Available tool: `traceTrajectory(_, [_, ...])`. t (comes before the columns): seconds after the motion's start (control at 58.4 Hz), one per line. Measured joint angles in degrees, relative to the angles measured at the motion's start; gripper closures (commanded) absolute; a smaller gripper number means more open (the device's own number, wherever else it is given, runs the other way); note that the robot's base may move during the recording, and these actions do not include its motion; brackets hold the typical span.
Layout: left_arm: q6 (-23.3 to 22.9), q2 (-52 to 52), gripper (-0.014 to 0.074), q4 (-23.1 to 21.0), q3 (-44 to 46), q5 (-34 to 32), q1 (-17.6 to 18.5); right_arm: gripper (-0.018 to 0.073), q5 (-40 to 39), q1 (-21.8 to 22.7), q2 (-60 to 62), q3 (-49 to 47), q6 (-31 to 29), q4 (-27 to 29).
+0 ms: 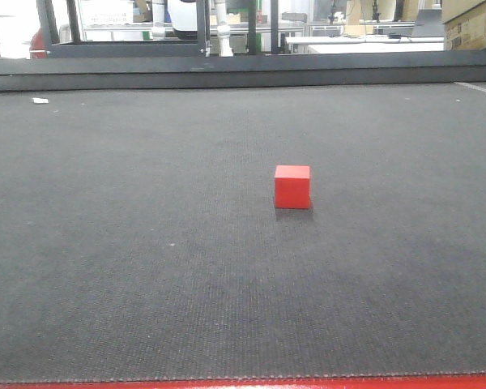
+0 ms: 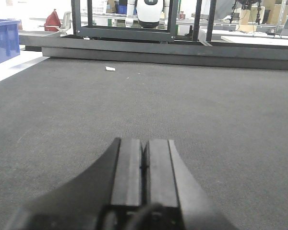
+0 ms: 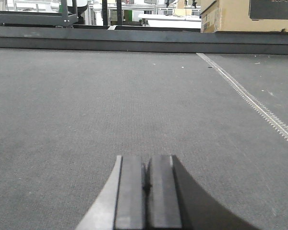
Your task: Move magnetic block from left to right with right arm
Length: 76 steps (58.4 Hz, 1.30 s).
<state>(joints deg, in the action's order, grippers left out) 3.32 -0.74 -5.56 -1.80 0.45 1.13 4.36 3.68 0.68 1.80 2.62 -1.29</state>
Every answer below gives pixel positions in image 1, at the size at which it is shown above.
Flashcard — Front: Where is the red magnetic cube block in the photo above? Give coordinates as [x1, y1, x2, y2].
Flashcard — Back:
[275, 165, 311, 209]

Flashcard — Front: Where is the black floor mat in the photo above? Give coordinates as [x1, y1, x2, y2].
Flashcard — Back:
[0, 83, 486, 383]

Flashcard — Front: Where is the white robot leg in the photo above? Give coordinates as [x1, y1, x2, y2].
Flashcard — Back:
[214, 0, 233, 58]

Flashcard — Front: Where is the white table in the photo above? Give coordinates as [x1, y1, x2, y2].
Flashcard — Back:
[286, 35, 445, 54]

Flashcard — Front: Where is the black raised platform step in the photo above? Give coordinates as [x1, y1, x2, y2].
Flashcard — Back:
[0, 49, 486, 92]

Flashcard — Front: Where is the small white paper scrap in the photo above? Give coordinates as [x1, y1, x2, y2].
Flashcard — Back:
[32, 97, 49, 105]

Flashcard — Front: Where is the cardboard box stack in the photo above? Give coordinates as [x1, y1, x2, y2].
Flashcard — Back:
[441, 0, 486, 51]

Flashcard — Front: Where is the black metal frame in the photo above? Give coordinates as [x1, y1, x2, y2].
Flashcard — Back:
[36, 1, 211, 58]

